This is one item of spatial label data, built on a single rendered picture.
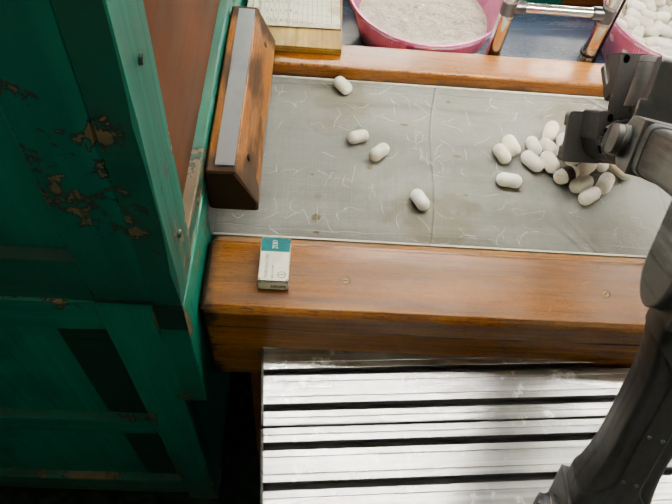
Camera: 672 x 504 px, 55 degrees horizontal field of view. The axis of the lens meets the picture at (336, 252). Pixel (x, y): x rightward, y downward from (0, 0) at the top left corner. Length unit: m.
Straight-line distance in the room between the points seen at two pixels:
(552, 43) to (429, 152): 0.44
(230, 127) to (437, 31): 0.49
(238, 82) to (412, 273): 0.32
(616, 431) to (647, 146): 0.28
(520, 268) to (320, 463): 0.33
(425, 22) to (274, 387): 0.67
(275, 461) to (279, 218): 0.30
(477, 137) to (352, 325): 0.37
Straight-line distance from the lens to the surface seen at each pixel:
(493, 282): 0.79
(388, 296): 0.75
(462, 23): 1.18
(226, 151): 0.74
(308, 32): 1.03
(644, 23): 1.30
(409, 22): 1.15
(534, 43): 1.28
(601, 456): 0.62
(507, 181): 0.90
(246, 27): 0.90
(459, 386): 0.82
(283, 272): 0.73
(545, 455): 0.83
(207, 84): 0.80
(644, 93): 0.82
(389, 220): 0.84
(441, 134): 0.96
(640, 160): 0.72
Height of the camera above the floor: 1.41
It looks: 56 degrees down
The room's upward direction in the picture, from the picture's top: 8 degrees clockwise
